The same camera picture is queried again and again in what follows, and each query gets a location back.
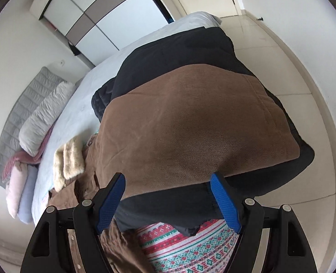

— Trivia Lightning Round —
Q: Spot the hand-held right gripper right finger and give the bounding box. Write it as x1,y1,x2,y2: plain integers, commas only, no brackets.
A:
210,172,318,273

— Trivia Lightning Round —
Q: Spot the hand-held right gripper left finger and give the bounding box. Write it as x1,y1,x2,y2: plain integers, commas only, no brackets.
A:
20,172,126,273

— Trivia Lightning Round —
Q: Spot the brown jacket with fleece collar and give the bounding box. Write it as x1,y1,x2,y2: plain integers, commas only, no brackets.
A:
47,64,301,273

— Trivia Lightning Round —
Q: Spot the black coat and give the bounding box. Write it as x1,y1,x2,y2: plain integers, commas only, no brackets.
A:
111,27,315,236

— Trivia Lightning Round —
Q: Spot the patterned knit blanket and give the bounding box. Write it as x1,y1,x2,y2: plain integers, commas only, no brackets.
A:
135,219,239,273

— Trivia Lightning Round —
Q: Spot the pale blue pillow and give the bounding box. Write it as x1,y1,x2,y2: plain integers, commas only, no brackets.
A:
17,165,39,224

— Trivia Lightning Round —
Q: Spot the pink pillow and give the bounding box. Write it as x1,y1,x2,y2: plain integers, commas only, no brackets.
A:
6,162,29,218

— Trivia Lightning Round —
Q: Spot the mauve pillow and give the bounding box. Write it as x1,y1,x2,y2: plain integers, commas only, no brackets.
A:
14,125,55,165

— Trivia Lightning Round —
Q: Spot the grey-white pillow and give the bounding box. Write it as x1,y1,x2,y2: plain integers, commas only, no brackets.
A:
18,81,77,157

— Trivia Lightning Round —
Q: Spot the striped maroon pillow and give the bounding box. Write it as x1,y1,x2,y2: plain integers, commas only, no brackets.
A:
1,154,22,182

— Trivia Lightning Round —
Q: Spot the grey padded headboard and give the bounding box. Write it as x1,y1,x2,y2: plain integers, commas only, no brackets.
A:
0,66,64,187

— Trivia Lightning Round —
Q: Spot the white and grey wardrobe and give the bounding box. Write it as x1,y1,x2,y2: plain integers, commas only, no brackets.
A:
30,0,176,69

